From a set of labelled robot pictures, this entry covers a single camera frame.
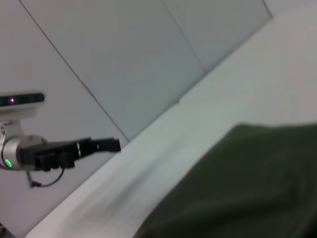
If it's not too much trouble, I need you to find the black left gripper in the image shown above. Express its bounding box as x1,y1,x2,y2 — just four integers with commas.
16,136,122,172

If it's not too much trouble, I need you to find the dark green shirt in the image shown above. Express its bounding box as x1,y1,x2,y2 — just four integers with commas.
135,123,317,238

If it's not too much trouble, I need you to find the thin gray cable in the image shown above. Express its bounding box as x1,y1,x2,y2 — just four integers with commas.
25,168,66,189

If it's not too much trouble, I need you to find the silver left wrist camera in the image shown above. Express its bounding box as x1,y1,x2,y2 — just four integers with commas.
0,92,46,111

